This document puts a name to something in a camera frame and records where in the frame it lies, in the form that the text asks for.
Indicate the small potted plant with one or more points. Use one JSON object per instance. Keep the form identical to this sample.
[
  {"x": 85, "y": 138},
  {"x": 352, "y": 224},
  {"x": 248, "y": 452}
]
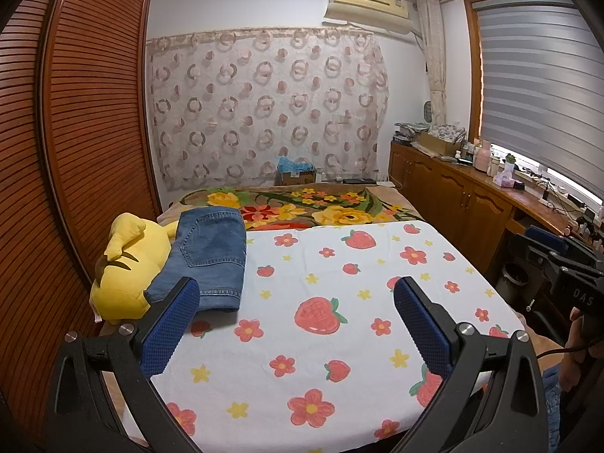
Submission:
[{"x": 509, "y": 158}]

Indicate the blue crumpled cloth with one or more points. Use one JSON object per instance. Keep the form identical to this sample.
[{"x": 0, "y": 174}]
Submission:
[{"x": 295, "y": 165}]

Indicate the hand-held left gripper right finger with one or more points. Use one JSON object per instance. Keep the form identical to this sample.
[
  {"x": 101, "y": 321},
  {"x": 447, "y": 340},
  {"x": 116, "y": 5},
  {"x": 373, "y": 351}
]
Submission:
[{"x": 422, "y": 330}]

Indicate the yellow plush toy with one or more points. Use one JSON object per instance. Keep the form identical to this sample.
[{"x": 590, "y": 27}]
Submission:
[{"x": 122, "y": 288}]

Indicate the grey round object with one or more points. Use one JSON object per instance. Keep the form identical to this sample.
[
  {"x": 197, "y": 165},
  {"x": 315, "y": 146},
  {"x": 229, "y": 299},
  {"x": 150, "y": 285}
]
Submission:
[{"x": 427, "y": 112}]

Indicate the floral bed blanket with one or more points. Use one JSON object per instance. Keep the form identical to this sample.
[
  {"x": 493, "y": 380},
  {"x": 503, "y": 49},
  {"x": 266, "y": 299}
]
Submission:
[{"x": 339, "y": 214}]

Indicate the person's blue trouser leg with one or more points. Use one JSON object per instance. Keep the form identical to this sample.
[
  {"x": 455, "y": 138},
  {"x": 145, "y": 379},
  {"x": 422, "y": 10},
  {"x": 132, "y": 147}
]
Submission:
[{"x": 552, "y": 401}]

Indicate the black flat device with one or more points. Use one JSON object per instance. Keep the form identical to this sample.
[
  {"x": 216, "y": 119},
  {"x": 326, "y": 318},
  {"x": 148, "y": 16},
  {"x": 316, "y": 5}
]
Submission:
[{"x": 358, "y": 180}]

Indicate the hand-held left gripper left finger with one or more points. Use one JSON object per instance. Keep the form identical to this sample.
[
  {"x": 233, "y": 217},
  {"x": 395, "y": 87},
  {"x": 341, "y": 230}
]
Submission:
[{"x": 172, "y": 325}]

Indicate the pink tissue pack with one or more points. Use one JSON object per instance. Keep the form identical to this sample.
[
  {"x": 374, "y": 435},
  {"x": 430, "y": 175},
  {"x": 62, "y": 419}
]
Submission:
[{"x": 504, "y": 179}]

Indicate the blue denim pants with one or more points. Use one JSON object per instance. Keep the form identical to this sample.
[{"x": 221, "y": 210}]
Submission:
[{"x": 212, "y": 255}]

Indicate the grey striped window blind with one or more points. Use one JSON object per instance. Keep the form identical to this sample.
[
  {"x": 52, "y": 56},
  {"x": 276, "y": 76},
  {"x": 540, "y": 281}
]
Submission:
[{"x": 533, "y": 80}]

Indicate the small black box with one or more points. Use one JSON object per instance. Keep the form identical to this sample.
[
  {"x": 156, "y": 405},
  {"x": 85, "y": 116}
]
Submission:
[{"x": 519, "y": 185}]

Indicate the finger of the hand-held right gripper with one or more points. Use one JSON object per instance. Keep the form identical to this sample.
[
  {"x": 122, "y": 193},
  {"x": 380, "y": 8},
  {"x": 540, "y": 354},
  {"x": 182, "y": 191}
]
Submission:
[
  {"x": 547, "y": 238},
  {"x": 531, "y": 250}
]

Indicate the wooden side cabinet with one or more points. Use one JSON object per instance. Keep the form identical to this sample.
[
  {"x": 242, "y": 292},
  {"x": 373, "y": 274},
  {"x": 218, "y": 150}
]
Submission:
[{"x": 453, "y": 198}]

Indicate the floral print cloth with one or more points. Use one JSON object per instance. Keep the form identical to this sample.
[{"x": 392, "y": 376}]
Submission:
[{"x": 446, "y": 131}]

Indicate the open cardboard box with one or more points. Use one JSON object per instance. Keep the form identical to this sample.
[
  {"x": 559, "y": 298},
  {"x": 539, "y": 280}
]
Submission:
[{"x": 436, "y": 146}]

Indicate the pink bottle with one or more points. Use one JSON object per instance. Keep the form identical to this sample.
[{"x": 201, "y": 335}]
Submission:
[{"x": 482, "y": 155}]

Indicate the grey trash bin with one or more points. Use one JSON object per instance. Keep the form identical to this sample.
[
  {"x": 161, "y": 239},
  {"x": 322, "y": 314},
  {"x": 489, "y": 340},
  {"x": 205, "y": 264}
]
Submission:
[{"x": 512, "y": 283}]

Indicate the person's right hand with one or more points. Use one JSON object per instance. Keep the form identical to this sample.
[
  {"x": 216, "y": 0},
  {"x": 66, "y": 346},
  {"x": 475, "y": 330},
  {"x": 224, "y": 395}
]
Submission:
[{"x": 574, "y": 330}]

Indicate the beige tied window curtain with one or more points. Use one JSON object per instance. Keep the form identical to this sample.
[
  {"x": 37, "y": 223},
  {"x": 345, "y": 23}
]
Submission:
[{"x": 434, "y": 56}]

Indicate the brown slatted wardrobe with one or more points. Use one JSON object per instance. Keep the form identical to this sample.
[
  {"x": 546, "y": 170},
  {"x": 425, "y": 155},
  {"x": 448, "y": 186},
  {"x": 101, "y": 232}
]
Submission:
[{"x": 94, "y": 127}]

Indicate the stack of folded cloths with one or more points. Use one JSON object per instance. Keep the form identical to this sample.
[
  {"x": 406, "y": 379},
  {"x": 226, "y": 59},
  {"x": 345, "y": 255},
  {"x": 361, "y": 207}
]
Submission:
[{"x": 408, "y": 130}]

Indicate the white strawberry print blanket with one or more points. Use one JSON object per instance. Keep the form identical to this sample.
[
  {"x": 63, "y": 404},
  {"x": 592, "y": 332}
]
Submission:
[{"x": 306, "y": 264}]

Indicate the small cardboard box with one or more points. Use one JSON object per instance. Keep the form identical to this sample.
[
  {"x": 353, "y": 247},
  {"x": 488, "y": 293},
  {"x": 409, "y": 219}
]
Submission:
[{"x": 297, "y": 178}]

